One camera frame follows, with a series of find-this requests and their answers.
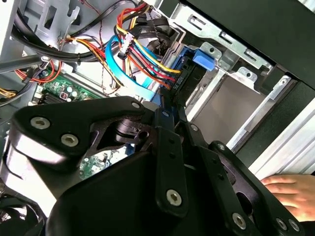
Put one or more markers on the bare person hand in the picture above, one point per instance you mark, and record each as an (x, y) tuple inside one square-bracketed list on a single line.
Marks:
[(295, 194)]

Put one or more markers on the hard disk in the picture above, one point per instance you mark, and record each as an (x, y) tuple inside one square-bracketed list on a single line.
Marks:
[(203, 60)]

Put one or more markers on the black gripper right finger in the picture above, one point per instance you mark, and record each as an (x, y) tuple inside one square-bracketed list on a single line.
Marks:
[(221, 167)]

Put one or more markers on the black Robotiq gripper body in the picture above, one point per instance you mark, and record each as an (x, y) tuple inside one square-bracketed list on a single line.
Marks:
[(118, 201)]

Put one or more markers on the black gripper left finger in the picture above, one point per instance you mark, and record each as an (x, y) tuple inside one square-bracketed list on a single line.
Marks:
[(73, 115)]

